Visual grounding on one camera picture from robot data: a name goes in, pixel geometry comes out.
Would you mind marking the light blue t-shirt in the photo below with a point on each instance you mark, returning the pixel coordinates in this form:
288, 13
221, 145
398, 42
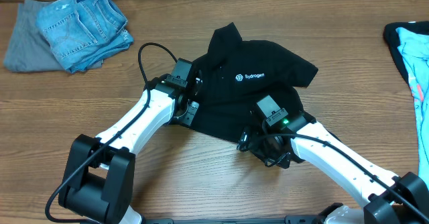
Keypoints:
413, 49

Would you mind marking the black garment under blue shirt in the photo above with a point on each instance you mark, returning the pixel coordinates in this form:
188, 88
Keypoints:
392, 39

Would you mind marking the black polo shirt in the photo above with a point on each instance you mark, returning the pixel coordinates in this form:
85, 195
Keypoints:
236, 74

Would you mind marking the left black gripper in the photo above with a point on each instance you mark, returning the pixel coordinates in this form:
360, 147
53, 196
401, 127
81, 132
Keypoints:
188, 117

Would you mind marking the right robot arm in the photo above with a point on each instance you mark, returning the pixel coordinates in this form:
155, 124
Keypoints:
382, 195

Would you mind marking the folded grey garment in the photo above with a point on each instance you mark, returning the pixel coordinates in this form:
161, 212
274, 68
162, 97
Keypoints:
28, 50

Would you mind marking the folded blue denim jeans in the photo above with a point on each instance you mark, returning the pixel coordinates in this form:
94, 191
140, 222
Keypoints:
82, 33

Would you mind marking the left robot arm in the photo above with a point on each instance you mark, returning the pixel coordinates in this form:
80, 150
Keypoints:
99, 174

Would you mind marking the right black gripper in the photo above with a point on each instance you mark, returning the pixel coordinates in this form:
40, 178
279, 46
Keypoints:
274, 156

